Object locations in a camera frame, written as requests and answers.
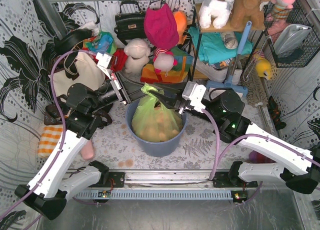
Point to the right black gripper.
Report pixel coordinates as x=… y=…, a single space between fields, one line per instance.
x=180 y=107

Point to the black wire basket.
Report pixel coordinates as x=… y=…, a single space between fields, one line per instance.
x=303 y=55

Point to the red cloth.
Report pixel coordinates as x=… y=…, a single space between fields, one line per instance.
x=120 y=58

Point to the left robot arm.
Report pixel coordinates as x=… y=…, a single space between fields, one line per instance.
x=78 y=130

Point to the black leather handbag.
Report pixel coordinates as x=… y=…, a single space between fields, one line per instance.
x=130 y=26

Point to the colorful patterned bag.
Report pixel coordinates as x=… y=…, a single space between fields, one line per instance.
x=102 y=43

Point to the pink eyeglass case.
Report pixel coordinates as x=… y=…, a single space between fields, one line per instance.
x=88 y=152

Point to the green trash bag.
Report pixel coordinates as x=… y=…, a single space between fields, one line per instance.
x=152 y=120

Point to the orange checkered towel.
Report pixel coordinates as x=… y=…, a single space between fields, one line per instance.
x=48 y=140

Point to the cream plush sheep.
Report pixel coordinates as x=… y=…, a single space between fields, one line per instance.
x=137 y=52

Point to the rainbow striped cloth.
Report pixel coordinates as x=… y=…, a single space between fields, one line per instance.
x=177 y=74

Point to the teal folded cloth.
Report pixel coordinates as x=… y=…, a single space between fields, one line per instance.
x=212 y=49

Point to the grey sneaker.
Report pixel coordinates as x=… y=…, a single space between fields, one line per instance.
x=229 y=40

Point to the silver foil pouch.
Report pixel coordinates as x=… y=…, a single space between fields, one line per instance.
x=291 y=38

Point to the white plush dog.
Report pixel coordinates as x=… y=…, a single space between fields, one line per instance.
x=215 y=13

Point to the blue trash bin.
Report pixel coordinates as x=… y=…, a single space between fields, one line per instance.
x=155 y=149

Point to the brown teddy bear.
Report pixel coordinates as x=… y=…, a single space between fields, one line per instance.
x=248 y=9

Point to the wooden metal shelf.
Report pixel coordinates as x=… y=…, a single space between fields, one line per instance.
x=211 y=29

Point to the pink white plush toy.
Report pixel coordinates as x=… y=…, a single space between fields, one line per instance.
x=163 y=60

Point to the brown patterned bag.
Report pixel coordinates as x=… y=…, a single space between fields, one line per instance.
x=52 y=115

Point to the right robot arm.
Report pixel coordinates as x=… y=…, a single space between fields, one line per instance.
x=297 y=168

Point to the cream canvas tote bag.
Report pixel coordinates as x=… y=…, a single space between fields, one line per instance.
x=75 y=67

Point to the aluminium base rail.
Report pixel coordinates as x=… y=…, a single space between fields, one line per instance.
x=165 y=180

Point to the yellow plush duck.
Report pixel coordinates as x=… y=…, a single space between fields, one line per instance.
x=262 y=65

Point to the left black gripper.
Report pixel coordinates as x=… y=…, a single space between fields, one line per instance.
x=122 y=90

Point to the metal pole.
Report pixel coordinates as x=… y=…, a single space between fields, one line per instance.
x=267 y=128

